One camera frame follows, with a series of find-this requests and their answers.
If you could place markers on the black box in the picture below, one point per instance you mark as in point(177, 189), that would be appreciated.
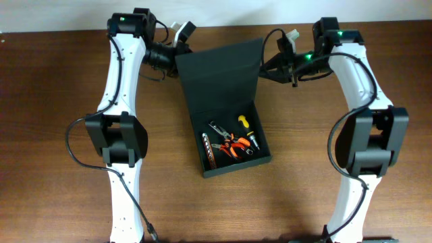
point(219, 85)

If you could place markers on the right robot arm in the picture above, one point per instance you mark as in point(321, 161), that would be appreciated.
point(365, 142)

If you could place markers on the silver ring wrench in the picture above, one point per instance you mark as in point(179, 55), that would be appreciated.
point(248, 151)

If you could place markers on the orange bit holder strip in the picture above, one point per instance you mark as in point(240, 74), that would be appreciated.
point(208, 150)

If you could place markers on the orange needle-nose pliers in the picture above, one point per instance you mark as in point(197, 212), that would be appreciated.
point(228, 136)

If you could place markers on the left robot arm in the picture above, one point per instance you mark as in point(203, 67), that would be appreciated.
point(117, 135)

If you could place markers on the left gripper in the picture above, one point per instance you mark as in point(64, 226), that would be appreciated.
point(184, 48)

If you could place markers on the yellow black screwdriver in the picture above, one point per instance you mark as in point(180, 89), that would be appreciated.
point(245, 125)

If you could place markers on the red diagonal cutting pliers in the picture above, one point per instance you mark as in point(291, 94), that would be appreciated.
point(229, 149)

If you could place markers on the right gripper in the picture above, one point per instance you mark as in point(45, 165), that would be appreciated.
point(285, 68)

